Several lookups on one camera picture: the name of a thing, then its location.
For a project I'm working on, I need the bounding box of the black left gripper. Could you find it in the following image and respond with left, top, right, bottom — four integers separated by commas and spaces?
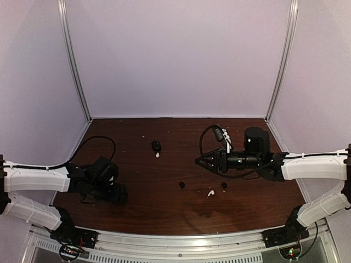
88, 181, 128, 203

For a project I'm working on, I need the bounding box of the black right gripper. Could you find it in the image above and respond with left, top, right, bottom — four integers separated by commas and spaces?
195, 147, 262, 174

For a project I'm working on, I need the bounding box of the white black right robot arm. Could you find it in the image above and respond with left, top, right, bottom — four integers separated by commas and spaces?
195, 124, 350, 242

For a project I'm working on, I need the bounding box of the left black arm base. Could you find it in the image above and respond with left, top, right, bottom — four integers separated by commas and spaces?
50, 207, 98, 249

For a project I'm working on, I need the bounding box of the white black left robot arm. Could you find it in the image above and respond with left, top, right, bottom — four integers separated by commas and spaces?
1, 157, 128, 243

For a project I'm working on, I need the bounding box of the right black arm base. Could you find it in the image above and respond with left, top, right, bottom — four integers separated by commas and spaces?
262, 205, 309, 248

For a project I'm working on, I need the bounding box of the left circuit board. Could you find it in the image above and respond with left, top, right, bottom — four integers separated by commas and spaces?
59, 244, 84, 261

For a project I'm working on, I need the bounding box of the circuit board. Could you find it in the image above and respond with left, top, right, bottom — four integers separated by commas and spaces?
279, 244, 302, 260
59, 244, 84, 261

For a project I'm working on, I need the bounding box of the right circuit board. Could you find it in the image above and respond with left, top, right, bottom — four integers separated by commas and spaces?
279, 244, 302, 260

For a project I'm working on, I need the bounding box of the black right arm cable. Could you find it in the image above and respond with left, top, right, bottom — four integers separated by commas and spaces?
199, 125, 275, 179

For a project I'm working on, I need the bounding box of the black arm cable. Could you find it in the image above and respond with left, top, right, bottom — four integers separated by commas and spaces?
8, 136, 116, 205
199, 125, 275, 179

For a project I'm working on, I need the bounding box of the aluminium front rail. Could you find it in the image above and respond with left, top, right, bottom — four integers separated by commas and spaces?
26, 219, 330, 263

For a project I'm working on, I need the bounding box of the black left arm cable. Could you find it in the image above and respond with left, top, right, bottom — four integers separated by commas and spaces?
8, 136, 116, 205

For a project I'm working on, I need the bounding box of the right aluminium frame post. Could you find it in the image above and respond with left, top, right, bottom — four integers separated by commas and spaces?
264, 0, 299, 123

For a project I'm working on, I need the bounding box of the aluminium frame post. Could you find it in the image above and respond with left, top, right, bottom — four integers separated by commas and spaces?
264, 0, 299, 123
58, 0, 92, 123

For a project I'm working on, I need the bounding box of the left aluminium frame post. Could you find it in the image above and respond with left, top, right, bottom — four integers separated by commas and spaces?
58, 0, 92, 123

